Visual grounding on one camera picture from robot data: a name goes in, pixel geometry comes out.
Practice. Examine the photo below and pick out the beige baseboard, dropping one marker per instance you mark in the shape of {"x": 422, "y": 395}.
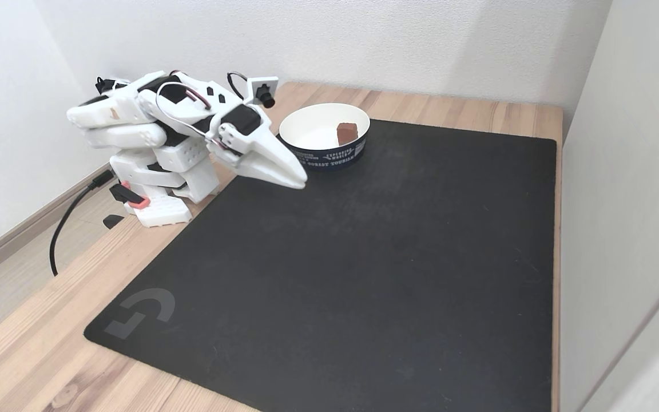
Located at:
{"x": 20, "y": 234}

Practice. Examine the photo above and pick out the black power adapter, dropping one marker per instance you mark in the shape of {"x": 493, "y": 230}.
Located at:
{"x": 103, "y": 86}

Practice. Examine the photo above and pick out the small wrist camera white mount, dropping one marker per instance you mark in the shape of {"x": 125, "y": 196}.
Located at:
{"x": 262, "y": 88}

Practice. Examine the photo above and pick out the black orange table clamp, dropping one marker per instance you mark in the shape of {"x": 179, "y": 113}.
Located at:
{"x": 126, "y": 194}

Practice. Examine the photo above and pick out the black desk mat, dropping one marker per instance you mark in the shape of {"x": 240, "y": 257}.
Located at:
{"x": 335, "y": 286}

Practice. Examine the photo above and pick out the brown cube toy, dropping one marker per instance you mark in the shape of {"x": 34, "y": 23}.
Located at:
{"x": 346, "y": 134}

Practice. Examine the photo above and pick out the white navy paper bowl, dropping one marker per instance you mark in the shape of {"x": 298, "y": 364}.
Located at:
{"x": 312, "y": 129}

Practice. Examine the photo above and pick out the white cabinet side panel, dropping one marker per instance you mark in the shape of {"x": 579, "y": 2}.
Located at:
{"x": 621, "y": 200}

